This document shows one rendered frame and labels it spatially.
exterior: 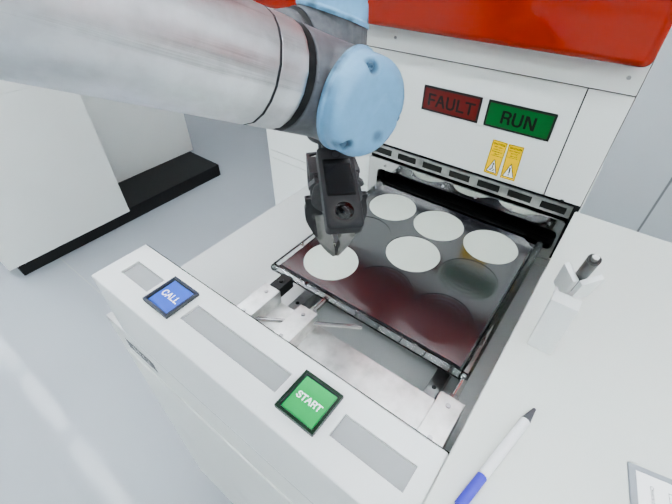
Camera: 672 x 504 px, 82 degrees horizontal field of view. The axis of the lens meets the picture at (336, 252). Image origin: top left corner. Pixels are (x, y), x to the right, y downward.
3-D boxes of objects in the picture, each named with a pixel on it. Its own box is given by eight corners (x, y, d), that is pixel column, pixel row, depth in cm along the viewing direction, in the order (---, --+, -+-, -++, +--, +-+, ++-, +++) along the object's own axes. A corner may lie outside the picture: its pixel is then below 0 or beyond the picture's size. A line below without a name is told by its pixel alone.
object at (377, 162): (370, 186, 100) (373, 152, 93) (549, 256, 79) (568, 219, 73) (366, 189, 98) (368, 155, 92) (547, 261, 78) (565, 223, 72)
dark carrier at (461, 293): (383, 186, 91) (383, 184, 90) (534, 244, 75) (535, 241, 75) (281, 267, 70) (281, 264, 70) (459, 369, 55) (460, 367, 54)
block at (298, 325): (302, 315, 64) (301, 303, 62) (318, 325, 62) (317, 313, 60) (267, 347, 59) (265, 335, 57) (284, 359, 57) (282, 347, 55)
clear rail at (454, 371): (274, 266, 71) (274, 260, 70) (469, 378, 54) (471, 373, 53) (269, 270, 70) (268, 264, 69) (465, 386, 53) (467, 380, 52)
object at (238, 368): (168, 299, 74) (144, 243, 65) (428, 498, 49) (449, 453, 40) (122, 330, 69) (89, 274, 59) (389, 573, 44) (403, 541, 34)
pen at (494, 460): (531, 403, 42) (454, 500, 35) (540, 410, 42) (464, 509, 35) (528, 408, 43) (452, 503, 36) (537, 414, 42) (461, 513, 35)
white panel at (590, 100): (275, 152, 119) (257, -1, 93) (552, 262, 82) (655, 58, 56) (267, 156, 117) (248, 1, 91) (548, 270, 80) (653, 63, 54)
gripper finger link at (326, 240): (331, 236, 66) (331, 190, 60) (336, 260, 62) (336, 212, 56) (313, 238, 66) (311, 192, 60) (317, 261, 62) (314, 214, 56)
